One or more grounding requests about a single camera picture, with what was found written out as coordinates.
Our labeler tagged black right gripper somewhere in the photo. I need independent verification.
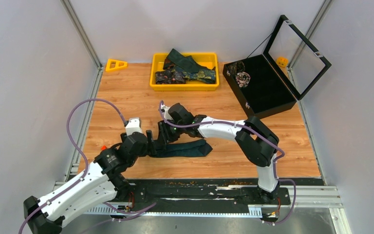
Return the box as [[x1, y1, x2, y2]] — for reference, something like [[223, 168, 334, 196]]
[[157, 118, 186, 147]]

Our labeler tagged dark green tie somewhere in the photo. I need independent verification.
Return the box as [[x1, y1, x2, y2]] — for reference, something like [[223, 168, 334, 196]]
[[163, 49, 216, 73], [148, 139, 213, 158]]

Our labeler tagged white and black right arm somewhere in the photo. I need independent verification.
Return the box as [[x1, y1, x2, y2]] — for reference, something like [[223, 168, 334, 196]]
[[158, 101, 283, 204]]

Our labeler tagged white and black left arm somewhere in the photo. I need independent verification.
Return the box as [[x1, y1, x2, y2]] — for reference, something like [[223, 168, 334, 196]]
[[22, 132, 148, 234]]

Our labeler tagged dark patterned tie in bin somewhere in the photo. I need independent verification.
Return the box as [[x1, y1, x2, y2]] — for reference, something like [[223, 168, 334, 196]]
[[155, 70, 185, 84]]

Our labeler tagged blue floral tie in bin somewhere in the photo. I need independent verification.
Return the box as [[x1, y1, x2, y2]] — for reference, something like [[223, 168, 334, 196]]
[[171, 67, 216, 84]]

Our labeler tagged dark green tie in bin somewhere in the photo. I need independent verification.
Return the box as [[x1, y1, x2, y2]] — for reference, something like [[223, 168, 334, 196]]
[[163, 49, 216, 73]]

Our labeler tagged yellow plastic bin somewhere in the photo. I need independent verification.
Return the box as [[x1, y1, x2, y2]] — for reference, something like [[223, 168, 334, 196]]
[[149, 52, 220, 91]]

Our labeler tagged yellow triangle toy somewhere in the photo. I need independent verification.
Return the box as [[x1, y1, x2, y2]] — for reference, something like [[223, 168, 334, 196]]
[[105, 58, 128, 72]]

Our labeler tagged rolled floral tie in box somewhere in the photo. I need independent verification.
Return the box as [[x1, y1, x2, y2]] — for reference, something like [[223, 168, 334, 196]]
[[235, 72, 251, 88]]

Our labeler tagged rolled dark tie in box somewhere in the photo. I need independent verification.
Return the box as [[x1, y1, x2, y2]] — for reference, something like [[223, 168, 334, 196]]
[[226, 60, 245, 79]]

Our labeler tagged yellow round toy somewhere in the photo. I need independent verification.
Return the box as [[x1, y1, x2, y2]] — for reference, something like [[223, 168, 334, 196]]
[[276, 57, 289, 68]]

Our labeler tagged black gift box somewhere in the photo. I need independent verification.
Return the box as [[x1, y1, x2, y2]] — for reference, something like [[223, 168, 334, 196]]
[[223, 15, 332, 118]]

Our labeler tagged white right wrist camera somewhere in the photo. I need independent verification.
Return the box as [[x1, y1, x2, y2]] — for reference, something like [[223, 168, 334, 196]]
[[161, 104, 173, 120]]

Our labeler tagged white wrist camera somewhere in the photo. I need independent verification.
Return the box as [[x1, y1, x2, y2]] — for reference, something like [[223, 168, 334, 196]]
[[161, 104, 173, 120], [125, 117, 143, 136]]

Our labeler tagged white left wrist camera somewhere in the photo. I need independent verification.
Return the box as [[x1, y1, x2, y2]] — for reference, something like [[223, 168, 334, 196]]
[[125, 117, 143, 136]]

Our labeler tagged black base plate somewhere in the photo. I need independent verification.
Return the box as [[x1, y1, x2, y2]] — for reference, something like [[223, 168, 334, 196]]
[[110, 178, 291, 214]]

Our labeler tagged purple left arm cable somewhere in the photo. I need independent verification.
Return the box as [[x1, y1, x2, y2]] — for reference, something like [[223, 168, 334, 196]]
[[19, 98, 157, 234]]

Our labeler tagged aluminium rail frame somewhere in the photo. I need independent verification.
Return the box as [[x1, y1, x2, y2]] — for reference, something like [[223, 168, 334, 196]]
[[39, 178, 351, 234]]

